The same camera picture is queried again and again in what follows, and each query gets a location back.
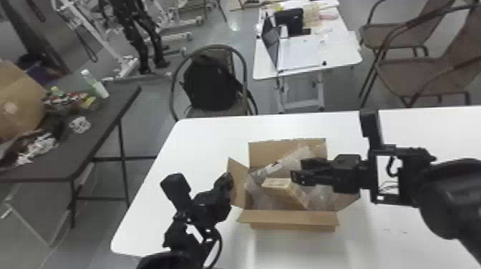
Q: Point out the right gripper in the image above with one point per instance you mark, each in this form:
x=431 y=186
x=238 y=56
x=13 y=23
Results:
x=349 y=174

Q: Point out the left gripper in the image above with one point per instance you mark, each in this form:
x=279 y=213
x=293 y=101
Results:
x=214 y=204

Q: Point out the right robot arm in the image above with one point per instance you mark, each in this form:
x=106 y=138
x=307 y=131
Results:
x=451 y=195

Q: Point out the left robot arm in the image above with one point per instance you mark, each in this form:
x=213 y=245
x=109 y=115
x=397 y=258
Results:
x=184 y=244

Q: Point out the beige packet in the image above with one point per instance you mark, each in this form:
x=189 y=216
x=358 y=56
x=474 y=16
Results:
x=283 y=188

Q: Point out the clear plastic bag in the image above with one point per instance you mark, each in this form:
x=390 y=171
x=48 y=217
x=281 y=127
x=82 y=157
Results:
x=278 y=167

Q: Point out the grey metal chair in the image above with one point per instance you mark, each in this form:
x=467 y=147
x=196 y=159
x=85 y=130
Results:
x=240 y=109

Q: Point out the white side table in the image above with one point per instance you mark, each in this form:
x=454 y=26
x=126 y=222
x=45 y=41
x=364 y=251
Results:
x=319 y=52

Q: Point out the black backpack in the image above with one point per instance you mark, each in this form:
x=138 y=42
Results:
x=210 y=84

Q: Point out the black laptop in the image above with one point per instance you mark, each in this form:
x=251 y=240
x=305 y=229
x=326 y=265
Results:
x=271 y=43

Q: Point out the dark side table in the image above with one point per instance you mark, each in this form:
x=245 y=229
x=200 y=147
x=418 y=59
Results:
x=94 y=127

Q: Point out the brown chair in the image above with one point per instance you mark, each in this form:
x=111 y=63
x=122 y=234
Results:
x=424 y=75
x=394 y=35

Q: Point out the white bottle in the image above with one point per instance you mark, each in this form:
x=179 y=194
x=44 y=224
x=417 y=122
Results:
x=94 y=84

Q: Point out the large cardboard box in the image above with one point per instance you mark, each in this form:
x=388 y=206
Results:
x=18 y=101

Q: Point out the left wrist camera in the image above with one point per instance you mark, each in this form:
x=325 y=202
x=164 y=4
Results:
x=176 y=191

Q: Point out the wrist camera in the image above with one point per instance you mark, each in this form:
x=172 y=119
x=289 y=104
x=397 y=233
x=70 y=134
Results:
x=371 y=127
x=176 y=191

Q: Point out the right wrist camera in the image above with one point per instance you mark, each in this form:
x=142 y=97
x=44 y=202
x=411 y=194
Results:
x=371 y=127

